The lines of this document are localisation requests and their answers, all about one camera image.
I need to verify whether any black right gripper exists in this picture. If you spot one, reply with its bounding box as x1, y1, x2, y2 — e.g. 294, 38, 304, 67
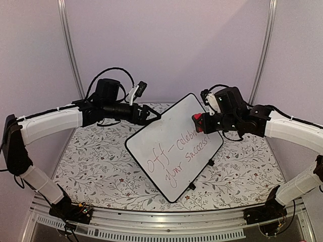
196, 112, 240, 134

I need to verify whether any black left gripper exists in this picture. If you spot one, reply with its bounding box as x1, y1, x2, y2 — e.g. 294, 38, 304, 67
103, 101, 162, 126

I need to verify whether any red black whiteboard eraser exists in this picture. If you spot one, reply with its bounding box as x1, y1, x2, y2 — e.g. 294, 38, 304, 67
192, 113, 204, 133

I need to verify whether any white dry-erase whiteboard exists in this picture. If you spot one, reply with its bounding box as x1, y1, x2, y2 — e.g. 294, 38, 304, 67
125, 93, 224, 203

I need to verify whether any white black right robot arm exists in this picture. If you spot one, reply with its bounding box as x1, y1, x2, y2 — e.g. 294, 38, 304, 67
192, 84, 322, 220

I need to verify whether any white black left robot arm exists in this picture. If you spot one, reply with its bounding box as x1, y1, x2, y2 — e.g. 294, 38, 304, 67
1, 78, 161, 219

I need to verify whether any floral patterned table mat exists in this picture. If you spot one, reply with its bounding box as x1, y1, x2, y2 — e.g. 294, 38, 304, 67
49, 102, 288, 212

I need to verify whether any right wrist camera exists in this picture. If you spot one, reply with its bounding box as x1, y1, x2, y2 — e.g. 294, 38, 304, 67
200, 89, 221, 115

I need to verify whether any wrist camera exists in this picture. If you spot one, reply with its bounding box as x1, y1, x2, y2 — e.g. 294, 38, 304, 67
200, 89, 221, 115
126, 81, 147, 105

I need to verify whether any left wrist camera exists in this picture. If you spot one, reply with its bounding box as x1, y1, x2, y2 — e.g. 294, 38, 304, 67
126, 81, 147, 105

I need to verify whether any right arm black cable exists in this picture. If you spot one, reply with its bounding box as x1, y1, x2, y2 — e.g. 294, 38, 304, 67
206, 84, 230, 93

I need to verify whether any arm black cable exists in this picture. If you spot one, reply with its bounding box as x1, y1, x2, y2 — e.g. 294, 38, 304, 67
206, 84, 230, 93
84, 67, 136, 106

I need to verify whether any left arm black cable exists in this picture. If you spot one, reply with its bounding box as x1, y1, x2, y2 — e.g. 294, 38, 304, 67
84, 67, 136, 106

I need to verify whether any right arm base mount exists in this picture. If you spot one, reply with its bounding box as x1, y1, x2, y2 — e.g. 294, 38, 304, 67
243, 185, 287, 225

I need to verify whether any aluminium front rail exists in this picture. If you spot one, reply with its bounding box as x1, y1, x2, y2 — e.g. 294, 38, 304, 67
23, 197, 316, 241

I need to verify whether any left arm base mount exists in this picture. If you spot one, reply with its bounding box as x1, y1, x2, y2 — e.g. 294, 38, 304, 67
49, 185, 93, 224

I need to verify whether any left aluminium frame post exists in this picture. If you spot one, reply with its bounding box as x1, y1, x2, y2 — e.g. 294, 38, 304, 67
57, 0, 85, 99

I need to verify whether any aluminium frame post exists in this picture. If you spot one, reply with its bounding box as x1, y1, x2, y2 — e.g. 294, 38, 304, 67
57, 0, 85, 99
248, 0, 277, 105

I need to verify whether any right aluminium frame post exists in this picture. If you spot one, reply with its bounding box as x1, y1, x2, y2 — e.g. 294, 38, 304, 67
248, 0, 277, 105

